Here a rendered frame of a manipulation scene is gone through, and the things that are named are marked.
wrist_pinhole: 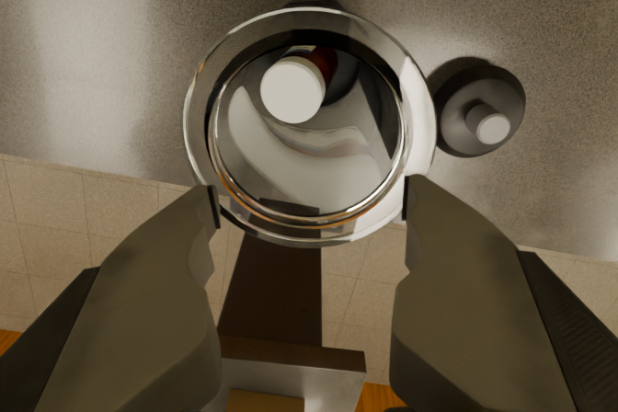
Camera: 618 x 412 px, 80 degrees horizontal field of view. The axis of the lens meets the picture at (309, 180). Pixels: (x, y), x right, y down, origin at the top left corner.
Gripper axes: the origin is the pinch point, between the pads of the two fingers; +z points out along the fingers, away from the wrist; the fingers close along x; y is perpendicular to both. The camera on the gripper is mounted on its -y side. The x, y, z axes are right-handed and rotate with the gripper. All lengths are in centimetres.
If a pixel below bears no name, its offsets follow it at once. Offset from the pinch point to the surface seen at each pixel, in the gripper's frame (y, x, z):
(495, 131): 6.3, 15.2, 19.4
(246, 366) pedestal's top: 46, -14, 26
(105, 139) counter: 7.3, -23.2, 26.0
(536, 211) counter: 19.1, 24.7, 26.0
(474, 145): 8.8, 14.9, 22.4
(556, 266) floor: 113, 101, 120
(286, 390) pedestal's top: 52, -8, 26
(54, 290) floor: 117, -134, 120
